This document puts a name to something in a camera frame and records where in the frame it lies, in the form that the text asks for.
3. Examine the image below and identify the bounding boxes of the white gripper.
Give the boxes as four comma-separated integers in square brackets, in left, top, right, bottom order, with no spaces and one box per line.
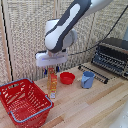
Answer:
[35,49,69,76]

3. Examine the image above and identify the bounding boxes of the red bowl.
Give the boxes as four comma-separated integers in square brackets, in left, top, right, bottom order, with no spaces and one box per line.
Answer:
[59,71,76,85]

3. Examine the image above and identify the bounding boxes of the blue cup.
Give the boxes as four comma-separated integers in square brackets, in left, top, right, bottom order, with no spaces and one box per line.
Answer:
[81,70,96,90]

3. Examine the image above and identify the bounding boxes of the black silver toaster oven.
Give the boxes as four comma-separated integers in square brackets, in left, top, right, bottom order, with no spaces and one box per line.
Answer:
[91,37,128,80]

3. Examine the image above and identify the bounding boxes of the red shopping basket blue handles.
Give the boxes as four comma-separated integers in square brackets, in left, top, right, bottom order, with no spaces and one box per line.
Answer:
[0,78,55,128]

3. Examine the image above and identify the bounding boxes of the black cable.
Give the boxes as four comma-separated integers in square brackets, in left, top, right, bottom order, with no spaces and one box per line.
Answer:
[65,7,128,56]

